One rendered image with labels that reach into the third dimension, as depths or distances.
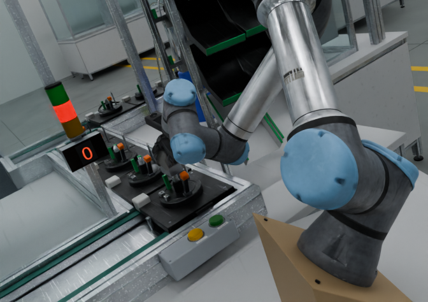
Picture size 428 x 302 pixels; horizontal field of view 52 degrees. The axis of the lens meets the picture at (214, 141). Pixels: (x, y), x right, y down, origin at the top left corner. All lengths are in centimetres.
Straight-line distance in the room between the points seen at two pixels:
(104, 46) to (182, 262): 906
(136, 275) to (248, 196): 38
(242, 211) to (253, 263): 17
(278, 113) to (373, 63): 125
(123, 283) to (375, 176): 71
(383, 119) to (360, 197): 210
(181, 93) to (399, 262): 62
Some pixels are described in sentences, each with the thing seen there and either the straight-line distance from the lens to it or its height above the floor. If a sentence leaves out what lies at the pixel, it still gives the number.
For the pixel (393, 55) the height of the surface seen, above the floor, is 77.
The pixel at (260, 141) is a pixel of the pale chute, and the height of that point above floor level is 103.
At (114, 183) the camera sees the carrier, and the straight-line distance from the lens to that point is 165.
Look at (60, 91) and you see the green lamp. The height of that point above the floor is 139.
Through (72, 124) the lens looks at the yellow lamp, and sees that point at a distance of 131.
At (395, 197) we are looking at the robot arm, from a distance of 81.
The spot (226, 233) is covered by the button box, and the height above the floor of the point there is 94.
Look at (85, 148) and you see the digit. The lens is 133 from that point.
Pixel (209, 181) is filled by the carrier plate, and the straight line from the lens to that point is 141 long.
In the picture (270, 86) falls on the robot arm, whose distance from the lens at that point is 103.
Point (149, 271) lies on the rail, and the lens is 121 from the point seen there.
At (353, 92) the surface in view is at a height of 70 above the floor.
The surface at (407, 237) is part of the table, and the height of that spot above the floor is 86.
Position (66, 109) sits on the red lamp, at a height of 134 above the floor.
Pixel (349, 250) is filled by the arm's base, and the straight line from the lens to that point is 81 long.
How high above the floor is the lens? 160
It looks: 22 degrees down
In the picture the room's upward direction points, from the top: 19 degrees counter-clockwise
